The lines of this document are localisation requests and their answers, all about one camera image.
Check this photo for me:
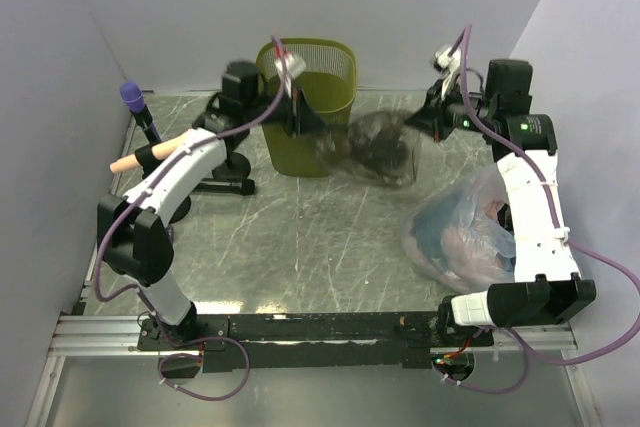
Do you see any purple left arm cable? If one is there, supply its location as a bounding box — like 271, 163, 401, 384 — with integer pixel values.
92, 35, 296, 303

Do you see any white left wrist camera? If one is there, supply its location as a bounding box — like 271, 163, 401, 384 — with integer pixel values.
274, 47, 306, 79

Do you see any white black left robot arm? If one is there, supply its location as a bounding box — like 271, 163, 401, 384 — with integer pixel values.
96, 52, 327, 349

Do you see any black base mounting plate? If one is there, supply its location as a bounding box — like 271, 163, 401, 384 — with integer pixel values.
137, 311, 494, 373

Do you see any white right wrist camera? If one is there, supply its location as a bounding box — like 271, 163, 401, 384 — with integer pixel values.
431, 45, 462, 100

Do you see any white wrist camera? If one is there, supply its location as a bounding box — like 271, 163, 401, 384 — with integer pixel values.
431, 45, 462, 100
274, 47, 306, 79

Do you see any translucent bag with clothes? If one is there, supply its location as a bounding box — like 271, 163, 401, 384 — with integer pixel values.
399, 164, 516, 294

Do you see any purple microphone on stand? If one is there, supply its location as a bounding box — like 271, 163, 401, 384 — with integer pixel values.
119, 81, 161, 144

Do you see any grey translucent trash bag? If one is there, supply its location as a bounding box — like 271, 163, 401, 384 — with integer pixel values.
314, 109, 421, 189

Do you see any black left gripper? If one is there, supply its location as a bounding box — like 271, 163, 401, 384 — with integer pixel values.
243, 80, 331, 136

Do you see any aluminium rail frame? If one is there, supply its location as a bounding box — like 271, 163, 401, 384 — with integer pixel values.
28, 316, 600, 426

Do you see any olive green mesh trash bin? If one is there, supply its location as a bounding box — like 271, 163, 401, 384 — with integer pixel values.
262, 37, 357, 177

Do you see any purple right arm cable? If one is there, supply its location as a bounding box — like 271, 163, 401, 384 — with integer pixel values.
452, 24, 640, 366

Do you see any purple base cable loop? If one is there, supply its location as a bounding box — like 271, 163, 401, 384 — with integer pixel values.
157, 335, 252, 402

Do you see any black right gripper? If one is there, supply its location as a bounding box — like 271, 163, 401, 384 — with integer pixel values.
405, 75, 498, 143

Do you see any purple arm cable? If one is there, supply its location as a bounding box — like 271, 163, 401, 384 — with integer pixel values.
452, 24, 640, 366
92, 35, 296, 303

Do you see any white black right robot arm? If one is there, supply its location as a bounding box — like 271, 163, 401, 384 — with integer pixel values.
400, 59, 596, 346

